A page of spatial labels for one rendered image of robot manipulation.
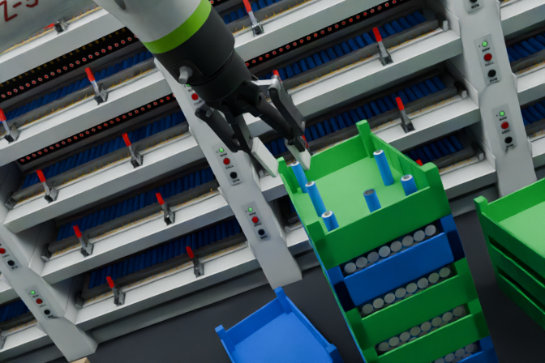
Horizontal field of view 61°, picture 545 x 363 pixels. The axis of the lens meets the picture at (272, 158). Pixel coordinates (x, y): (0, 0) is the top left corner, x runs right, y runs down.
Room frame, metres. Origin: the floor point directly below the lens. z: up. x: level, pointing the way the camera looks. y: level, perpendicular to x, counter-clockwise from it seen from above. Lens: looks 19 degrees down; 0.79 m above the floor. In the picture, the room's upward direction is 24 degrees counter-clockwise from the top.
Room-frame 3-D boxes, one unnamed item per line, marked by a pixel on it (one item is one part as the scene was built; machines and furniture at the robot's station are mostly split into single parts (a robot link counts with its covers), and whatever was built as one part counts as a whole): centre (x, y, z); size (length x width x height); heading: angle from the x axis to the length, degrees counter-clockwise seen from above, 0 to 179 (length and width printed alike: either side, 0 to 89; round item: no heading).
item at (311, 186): (0.72, -0.04, 0.44); 0.02 x 0.02 x 0.06
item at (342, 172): (0.71, -0.10, 0.44); 0.30 x 0.20 x 0.08; 1
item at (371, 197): (0.60, -0.11, 0.44); 0.02 x 0.02 x 0.06
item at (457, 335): (0.71, -0.10, 0.20); 0.30 x 0.20 x 0.08; 1
